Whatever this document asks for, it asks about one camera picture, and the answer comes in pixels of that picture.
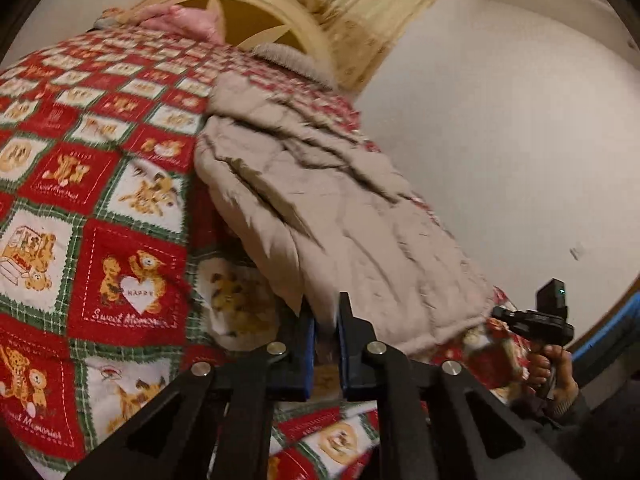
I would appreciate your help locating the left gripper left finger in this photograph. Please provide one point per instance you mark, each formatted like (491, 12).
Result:
(212, 422)

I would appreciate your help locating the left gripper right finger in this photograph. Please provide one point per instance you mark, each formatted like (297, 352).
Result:
(435, 421)

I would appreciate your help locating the beige puffer down jacket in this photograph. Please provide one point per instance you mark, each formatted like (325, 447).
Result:
(321, 211)

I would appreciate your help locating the person's right hand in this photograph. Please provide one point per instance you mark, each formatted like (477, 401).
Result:
(551, 366)

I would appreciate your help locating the black tracker box green light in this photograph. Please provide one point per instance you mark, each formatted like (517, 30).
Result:
(551, 299)

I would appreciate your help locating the red teddy bear quilt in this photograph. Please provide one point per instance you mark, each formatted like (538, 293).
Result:
(117, 272)

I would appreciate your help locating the pink folded blanket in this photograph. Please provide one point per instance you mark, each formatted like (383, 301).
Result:
(191, 23)

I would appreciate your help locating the cream wooden headboard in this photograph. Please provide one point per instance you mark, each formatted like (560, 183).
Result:
(247, 23)

